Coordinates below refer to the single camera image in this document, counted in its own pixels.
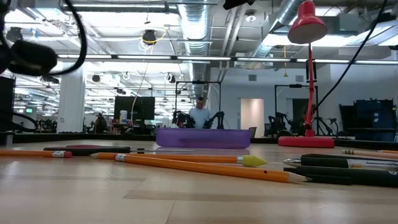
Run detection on dark blue storage crates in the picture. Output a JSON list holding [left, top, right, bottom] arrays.
[[338, 98, 398, 142]]

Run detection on long LED light bar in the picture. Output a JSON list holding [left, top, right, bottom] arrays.
[[57, 53, 398, 66]]

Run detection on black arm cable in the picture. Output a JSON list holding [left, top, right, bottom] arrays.
[[49, 0, 88, 77], [313, 0, 389, 110]]

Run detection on red desk lamp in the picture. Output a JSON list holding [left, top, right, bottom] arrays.
[[277, 0, 336, 149]]

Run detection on person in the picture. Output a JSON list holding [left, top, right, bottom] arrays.
[[95, 112, 108, 134], [188, 96, 212, 129]]

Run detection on clear barrel pen black grip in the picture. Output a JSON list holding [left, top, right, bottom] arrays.
[[282, 156, 398, 170]]

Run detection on orange pencil with pink eraser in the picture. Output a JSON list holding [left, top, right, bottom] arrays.
[[0, 149, 73, 159]]

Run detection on black computer monitor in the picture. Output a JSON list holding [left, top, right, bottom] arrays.
[[114, 96, 155, 122]]

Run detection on black overhead camera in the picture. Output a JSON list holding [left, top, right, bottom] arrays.
[[142, 29, 158, 47]]

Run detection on purple plastic supply box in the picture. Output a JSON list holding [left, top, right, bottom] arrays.
[[155, 128, 252, 149]]

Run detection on black looped cable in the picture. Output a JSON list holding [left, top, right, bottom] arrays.
[[0, 108, 39, 133]]

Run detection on natural wood pencil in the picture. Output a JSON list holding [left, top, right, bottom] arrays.
[[341, 148, 398, 159]]

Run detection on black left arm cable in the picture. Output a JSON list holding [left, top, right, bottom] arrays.
[[49, 0, 88, 77]]

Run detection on black cabinet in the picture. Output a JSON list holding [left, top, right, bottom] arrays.
[[0, 76, 16, 133]]

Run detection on orange pencil with yellow cap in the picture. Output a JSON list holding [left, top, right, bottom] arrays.
[[90, 152, 269, 168]]

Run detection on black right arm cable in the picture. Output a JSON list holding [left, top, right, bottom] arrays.
[[313, 0, 389, 110]]

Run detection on black pen with white logo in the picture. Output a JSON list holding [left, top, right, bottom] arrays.
[[282, 166, 398, 189]]

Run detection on black ceiling device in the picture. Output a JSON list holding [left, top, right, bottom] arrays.
[[5, 26, 23, 44]]

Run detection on orange pencil with black dot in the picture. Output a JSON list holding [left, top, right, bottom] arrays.
[[114, 154, 313, 184]]

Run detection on black rig frame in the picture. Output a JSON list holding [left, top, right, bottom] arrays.
[[175, 80, 222, 129], [274, 83, 320, 138]]

